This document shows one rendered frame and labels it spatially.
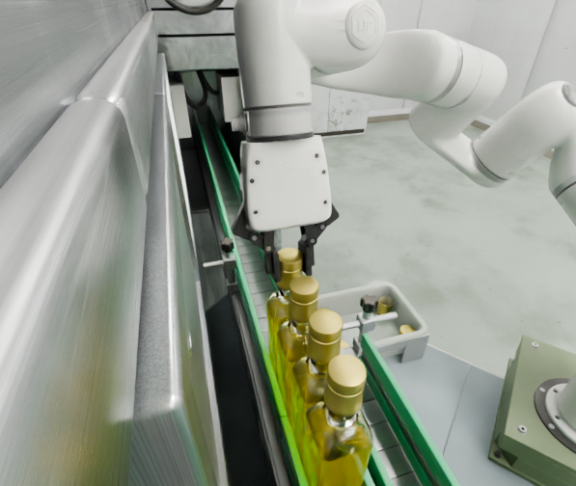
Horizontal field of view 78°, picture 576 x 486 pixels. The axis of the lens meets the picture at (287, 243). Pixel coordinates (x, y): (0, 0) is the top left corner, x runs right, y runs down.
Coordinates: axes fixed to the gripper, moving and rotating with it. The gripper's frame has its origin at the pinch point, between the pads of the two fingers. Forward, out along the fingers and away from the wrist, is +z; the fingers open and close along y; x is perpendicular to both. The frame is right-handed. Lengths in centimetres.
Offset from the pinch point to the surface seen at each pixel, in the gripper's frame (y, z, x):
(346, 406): -0.7, 6.8, -17.9
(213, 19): 5, -44, 79
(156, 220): -13.0, -12.3, -18.5
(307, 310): -0.2, 3.3, -6.8
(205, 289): -10, 53, 105
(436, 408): 30, 40, 6
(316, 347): -1.1, 4.6, -11.9
